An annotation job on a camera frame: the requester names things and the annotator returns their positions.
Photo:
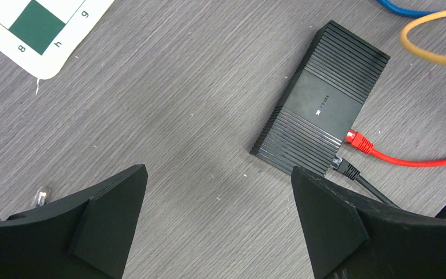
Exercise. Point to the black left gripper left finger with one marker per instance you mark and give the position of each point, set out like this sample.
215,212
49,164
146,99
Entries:
87,234

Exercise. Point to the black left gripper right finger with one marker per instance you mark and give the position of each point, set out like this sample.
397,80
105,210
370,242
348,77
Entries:
349,235

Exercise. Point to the black network switch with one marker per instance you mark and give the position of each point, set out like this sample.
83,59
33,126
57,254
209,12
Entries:
321,101

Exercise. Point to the green white chessboard mat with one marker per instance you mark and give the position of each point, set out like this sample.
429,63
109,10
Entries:
40,36

